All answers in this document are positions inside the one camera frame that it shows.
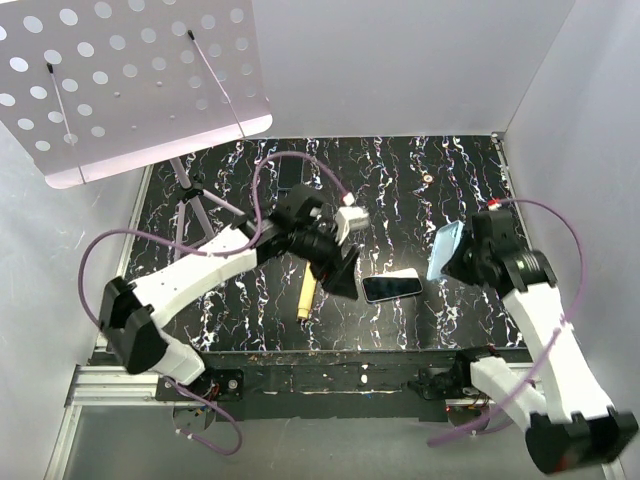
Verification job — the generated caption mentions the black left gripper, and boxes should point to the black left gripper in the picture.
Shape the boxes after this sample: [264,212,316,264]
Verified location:
[287,224,358,299]

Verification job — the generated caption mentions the light blue phone case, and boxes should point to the light blue phone case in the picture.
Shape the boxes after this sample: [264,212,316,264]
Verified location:
[426,220,465,281]

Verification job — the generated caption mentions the black smartphone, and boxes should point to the black smartphone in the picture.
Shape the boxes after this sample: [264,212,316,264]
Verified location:
[362,268,423,303]

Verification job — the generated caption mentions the spare phone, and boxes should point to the spare phone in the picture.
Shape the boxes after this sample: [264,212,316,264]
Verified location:
[277,155,305,192]

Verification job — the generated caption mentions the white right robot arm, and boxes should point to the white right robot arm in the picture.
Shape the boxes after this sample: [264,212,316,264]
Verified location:
[427,201,639,475]

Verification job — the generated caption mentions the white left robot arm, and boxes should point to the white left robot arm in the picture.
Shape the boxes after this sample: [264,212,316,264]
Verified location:
[98,185,369,400]

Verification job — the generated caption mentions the white music stand tripod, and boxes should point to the white music stand tripod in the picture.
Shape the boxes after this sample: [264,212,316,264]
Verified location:
[168,157,251,261]

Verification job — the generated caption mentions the white perforated music stand desk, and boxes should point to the white perforated music stand desk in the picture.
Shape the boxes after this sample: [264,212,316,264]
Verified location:
[1,1,273,189]

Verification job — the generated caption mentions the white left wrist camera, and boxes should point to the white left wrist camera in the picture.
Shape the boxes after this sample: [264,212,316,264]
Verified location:
[334,192,370,245]

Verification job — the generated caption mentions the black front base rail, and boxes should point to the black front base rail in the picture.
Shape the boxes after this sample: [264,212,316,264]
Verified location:
[204,350,490,422]

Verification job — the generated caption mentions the aluminium frame rail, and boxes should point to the aluminium frame rail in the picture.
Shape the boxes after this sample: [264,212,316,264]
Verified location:
[42,362,166,480]

